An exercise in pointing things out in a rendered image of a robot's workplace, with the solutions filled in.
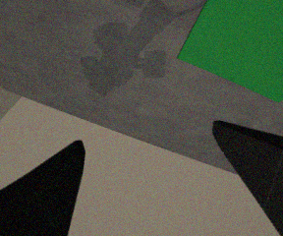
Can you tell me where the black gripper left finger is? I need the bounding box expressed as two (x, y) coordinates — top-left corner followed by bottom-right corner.
(0, 141), (85, 236)

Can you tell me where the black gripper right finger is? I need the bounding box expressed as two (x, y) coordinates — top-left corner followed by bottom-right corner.
(212, 120), (283, 236)

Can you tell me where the green circuit board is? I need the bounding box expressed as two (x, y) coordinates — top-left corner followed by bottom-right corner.
(177, 0), (283, 103)

